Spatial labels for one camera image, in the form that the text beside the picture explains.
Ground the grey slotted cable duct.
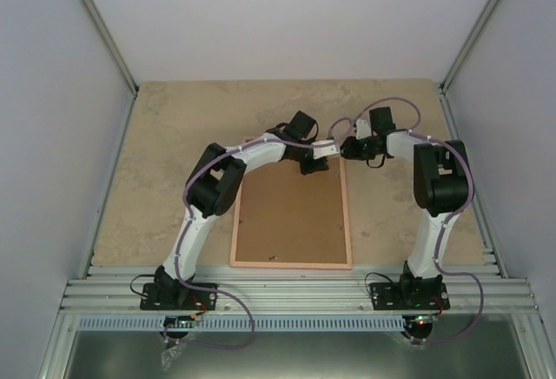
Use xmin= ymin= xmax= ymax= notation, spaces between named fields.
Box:
xmin=76 ymin=315 xmax=405 ymax=333

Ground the brown cardboard backing board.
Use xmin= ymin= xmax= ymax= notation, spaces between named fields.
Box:
xmin=234 ymin=156 xmax=348 ymax=265

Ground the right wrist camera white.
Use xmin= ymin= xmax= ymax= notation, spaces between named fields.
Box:
xmin=354 ymin=119 xmax=372 ymax=140

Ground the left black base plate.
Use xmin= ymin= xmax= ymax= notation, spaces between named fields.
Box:
xmin=129 ymin=274 xmax=217 ymax=312

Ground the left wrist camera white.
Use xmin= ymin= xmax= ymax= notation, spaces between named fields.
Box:
xmin=311 ymin=139 xmax=341 ymax=159

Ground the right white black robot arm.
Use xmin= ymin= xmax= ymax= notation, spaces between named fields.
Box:
xmin=341 ymin=107 xmax=474 ymax=310

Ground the aluminium rail base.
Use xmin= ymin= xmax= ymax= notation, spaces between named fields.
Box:
xmin=59 ymin=79 xmax=555 ymax=378

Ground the pink wooden picture frame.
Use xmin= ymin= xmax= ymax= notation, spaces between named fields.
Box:
xmin=228 ymin=135 xmax=353 ymax=270

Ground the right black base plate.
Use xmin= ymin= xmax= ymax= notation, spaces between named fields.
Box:
xmin=364 ymin=272 xmax=451 ymax=312

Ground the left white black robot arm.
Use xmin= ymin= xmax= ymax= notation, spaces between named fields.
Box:
xmin=142 ymin=111 xmax=340 ymax=309

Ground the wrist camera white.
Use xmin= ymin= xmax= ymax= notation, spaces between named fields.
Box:
xmin=311 ymin=139 xmax=341 ymax=159
xmin=354 ymin=119 xmax=372 ymax=140

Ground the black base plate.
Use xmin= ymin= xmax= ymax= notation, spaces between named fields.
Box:
xmin=364 ymin=272 xmax=451 ymax=312
xmin=129 ymin=274 xmax=217 ymax=312

